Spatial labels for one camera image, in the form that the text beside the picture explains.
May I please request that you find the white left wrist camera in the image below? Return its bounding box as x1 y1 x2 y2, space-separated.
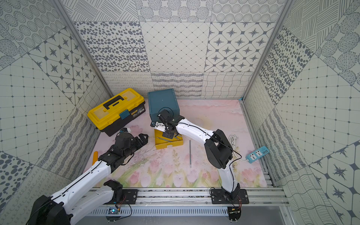
119 127 131 133

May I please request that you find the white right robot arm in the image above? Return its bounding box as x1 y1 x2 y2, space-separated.
151 110 242 204

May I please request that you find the yellow black toolbox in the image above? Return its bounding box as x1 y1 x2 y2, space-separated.
87 88 145 137

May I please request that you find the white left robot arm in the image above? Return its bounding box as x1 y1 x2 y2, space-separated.
26 132 149 225

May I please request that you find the white cable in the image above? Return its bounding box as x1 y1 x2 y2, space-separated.
227 133 240 150

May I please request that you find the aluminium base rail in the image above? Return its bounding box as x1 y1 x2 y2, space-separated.
78 187 290 204

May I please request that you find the orange object at wall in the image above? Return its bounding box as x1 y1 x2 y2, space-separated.
92 151 98 165

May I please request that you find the teal drawer cabinet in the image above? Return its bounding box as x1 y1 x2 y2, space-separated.
148 89 180 127

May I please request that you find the green striped pencil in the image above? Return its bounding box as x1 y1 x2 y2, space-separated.
189 140 192 168

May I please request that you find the yellow bottom drawer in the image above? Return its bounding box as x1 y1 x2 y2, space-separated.
154 130 184 150

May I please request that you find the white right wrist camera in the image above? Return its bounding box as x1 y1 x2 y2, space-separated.
151 121 166 132

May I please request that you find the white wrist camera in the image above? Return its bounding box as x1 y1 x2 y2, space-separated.
119 127 131 133
151 121 166 132

